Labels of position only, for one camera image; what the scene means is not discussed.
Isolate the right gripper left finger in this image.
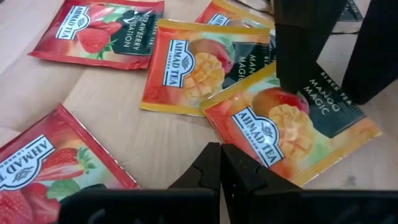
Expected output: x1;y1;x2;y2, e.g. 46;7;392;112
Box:
58;141;222;224

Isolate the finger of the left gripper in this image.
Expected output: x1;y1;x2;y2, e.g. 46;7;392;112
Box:
341;0;398;106
272;0;348;94

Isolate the red strawberry tea bag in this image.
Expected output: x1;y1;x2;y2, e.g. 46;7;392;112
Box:
0;104;141;224
27;0;165;71

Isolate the orange mango tea bag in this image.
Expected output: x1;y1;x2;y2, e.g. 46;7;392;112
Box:
139;18;277;118
200;60;383;188
195;0;276;30

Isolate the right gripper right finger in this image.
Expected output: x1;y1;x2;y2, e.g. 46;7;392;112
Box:
220;142;398;224

